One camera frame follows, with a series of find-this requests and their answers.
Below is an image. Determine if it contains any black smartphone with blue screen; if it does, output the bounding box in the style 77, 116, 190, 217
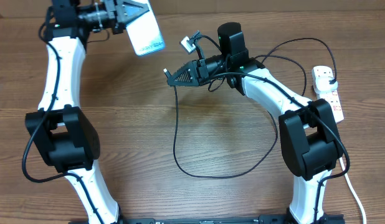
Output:
126, 0, 165, 56

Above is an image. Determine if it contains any black charging cable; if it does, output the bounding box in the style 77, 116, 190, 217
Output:
163, 37, 338, 179

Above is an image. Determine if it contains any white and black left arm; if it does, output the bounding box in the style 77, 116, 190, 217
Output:
21, 1, 151, 223

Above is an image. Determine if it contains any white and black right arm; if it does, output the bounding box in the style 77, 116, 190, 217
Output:
164, 22, 349, 223

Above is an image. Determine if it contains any white charger plug adapter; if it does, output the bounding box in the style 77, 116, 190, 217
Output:
313, 77, 338, 94

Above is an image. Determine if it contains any white power strip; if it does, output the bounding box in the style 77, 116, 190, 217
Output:
311, 65, 344, 123

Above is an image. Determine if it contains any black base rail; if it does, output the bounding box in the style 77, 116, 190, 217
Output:
67, 214, 346, 224

